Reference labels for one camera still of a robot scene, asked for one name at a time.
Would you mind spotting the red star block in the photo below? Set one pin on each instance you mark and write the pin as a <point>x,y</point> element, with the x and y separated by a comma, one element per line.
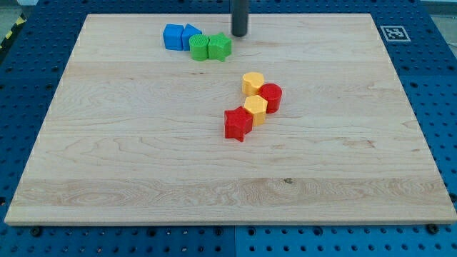
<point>237,123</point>

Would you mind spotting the yellow hexagon block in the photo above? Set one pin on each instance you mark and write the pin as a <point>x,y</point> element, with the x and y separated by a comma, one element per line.
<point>256,106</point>

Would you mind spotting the yellow heart block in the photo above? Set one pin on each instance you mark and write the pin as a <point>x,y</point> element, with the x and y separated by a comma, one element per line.
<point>252,82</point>

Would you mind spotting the red cylinder block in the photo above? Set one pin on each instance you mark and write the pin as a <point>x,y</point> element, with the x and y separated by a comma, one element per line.
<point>273,94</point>

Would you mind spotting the light wooden board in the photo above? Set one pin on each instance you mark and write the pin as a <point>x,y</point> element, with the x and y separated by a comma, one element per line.
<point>134,135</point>

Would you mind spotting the green star block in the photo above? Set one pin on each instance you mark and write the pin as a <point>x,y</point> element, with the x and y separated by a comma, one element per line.
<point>219,46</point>

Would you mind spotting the green cylinder block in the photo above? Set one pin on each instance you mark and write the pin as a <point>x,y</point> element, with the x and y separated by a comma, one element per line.
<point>198,45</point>

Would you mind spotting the blue triangle block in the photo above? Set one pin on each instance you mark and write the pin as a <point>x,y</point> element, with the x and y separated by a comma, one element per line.
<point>188,32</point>

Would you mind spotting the blue cube block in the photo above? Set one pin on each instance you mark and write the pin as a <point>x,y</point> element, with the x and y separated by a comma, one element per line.
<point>173,37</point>

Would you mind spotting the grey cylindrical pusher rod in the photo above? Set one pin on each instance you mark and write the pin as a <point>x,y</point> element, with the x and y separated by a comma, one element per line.
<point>239,17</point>

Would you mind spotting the white fiducial marker tag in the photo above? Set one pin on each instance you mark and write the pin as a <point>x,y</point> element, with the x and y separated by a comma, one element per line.
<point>395,33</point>

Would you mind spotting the black bolt left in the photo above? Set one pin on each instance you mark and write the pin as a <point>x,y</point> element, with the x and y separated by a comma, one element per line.
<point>36,231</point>

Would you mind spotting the black bolt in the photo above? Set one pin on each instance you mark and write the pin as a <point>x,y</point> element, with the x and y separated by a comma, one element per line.
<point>432,228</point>
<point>36,231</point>

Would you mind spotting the black bolt right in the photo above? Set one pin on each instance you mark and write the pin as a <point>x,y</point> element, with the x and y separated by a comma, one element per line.
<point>432,228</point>

